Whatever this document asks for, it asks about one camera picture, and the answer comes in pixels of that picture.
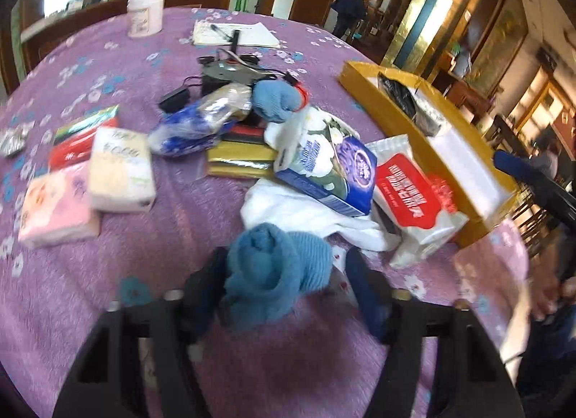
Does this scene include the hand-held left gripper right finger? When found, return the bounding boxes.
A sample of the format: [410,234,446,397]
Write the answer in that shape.
[346,246,525,418]

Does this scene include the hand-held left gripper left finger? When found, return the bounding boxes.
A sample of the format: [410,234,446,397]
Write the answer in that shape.
[51,246,229,418]

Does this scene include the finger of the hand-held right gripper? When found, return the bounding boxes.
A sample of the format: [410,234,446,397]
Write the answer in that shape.
[492,149,576,232]

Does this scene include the red white tissue pack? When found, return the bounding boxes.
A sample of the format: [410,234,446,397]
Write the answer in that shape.
[366,134,471,270]

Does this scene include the white sock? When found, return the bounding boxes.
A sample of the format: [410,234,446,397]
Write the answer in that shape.
[240,177,401,252]

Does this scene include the blue floral tissue pack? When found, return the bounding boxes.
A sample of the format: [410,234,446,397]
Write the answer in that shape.
[265,105,379,218]

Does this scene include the yellow black tube bag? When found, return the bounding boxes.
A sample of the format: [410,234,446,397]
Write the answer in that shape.
[206,123,280,180]

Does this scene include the cream tissue pack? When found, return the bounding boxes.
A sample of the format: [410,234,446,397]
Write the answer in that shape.
[87,125,157,214]

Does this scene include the blue white plastic bag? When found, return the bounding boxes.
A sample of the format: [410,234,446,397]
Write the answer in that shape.
[148,82,253,158]

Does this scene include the yellow cardboard box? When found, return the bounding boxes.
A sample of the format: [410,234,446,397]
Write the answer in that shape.
[338,60,520,248]

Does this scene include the pink tissue pack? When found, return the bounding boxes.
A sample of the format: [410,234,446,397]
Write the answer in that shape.
[18,161,102,250]

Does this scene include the red green tube bag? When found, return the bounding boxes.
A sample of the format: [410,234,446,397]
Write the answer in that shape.
[49,105,120,171]

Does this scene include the blue sock red band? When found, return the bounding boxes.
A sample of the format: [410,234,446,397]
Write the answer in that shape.
[252,78,309,124]

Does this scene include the person's right hand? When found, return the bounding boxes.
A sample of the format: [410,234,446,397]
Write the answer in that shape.
[530,274,568,326]

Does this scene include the person's dark blue trousers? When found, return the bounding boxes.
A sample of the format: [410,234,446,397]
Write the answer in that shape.
[513,305,576,405]

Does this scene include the black packet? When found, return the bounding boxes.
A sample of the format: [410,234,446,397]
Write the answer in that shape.
[377,71,419,119]

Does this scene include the gold pillar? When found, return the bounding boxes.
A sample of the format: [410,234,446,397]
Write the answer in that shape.
[380,0,487,81]

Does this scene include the wooden stair railing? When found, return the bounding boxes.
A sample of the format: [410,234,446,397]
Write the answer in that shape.
[360,0,415,50]

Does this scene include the black electric motor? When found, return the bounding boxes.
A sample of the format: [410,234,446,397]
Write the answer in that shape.
[198,31,271,97]

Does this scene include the crumpled foil wrapper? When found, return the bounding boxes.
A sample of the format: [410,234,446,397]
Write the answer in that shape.
[0,125,30,158]

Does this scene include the white notebook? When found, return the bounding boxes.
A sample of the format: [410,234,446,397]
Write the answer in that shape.
[193,19,282,49]

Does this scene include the white plastic jar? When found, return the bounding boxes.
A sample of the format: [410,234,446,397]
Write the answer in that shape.
[127,0,165,38]

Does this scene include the black plug with cable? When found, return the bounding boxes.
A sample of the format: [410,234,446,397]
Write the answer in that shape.
[159,75,204,115]

